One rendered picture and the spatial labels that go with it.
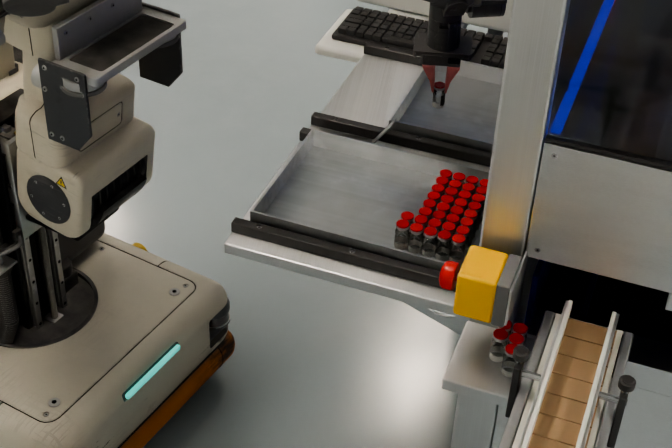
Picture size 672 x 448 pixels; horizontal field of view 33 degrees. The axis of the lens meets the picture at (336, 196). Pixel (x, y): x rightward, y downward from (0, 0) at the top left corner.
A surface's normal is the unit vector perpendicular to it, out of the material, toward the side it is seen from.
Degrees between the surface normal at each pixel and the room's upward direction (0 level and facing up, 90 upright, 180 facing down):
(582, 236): 90
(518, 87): 90
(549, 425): 0
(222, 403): 0
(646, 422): 90
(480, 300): 90
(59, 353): 0
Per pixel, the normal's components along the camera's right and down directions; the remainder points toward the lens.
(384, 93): 0.04, -0.80
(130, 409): 0.86, 0.33
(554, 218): -0.36, 0.55
